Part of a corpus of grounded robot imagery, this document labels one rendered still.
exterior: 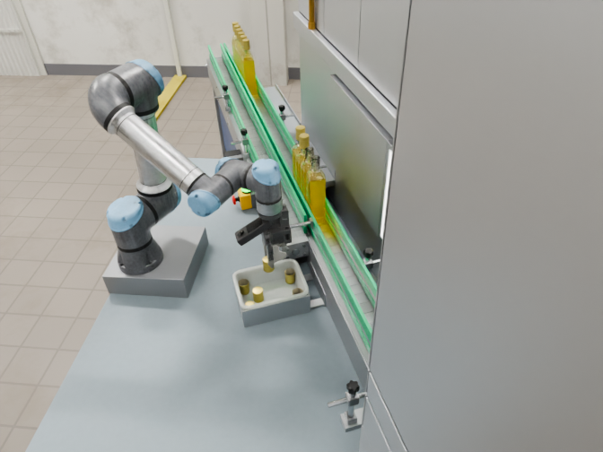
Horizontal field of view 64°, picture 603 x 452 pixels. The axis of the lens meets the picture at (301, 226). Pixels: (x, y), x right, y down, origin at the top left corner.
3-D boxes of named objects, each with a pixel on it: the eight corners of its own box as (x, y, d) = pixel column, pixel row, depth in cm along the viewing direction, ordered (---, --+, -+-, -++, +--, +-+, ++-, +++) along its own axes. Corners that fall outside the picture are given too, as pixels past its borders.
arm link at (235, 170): (204, 169, 133) (237, 178, 129) (227, 150, 140) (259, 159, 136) (208, 192, 138) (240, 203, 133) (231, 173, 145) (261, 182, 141)
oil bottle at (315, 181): (326, 222, 173) (326, 172, 159) (310, 225, 172) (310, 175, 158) (320, 212, 177) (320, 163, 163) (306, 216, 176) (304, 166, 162)
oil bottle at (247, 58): (257, 94, 255) (252, 40, 237) (247, 96, 254) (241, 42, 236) (255, 91, 259) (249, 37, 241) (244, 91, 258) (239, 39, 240)
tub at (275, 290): (310, 310, 158) (310, 292, 152) (243, 327, 153) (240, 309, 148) (296, 274, 171) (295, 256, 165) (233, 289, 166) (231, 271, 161)
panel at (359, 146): (458, 342, 120) (488, 239, 98) (447, 344, 120) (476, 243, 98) (336, 158, 187) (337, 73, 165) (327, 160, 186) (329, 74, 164)
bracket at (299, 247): (309, 256, 169) (309, 241, 165) (283, 262, 167) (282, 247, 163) (306, 249, 172) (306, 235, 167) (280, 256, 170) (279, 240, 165)
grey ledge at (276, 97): (334, 199, 199) (335, 176, 192) (314, 203, 198) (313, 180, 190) (276, 101, 269) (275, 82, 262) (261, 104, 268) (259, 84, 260)
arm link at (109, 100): (67, 79, 122) (215, 204, 121) (100, 64, 129) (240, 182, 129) (64, 110, 130) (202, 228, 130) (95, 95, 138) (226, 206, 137)
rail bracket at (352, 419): (392, 430, 123) (401, 381, 109) (329, 449, 120) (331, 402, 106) (384, 413, 127) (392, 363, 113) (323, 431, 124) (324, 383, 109)
